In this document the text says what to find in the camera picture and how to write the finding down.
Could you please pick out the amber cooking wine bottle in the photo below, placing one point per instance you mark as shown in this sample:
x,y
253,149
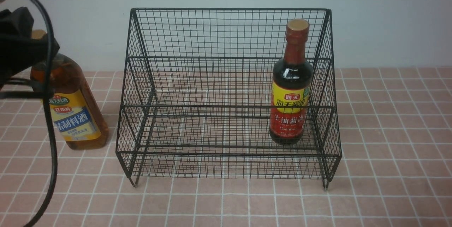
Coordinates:
x,y
73,107

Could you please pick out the black wire mesh shelf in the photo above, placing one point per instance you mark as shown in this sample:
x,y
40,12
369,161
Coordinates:
x,y
196,97

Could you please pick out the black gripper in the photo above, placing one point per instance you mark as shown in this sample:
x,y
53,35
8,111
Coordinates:
x,y
18,50

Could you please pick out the dark soy sauce bottle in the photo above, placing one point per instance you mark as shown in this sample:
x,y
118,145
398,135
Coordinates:
x,y
290,90

